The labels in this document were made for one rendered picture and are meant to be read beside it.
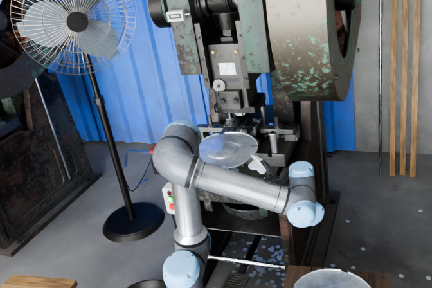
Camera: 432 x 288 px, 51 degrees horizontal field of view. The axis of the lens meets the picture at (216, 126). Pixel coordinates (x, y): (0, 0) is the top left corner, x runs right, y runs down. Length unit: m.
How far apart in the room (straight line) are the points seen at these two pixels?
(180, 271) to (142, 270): 1.12
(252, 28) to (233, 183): 0.72
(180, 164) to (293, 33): 0.53
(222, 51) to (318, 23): 0.58
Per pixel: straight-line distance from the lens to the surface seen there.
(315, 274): 1.82
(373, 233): 2.63
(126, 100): 3.79
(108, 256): 2.76
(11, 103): 3.14
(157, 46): 3.46
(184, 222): 1.53
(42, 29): 2.38
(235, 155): 1.81
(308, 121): 2.25
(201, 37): 1.87
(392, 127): 2.98
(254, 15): 1.76
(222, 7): 1.86
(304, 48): 1.46
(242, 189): 1.26
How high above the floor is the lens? 1.65
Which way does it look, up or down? 25 degrees down
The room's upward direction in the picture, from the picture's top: 10 degrees counter-clockwise
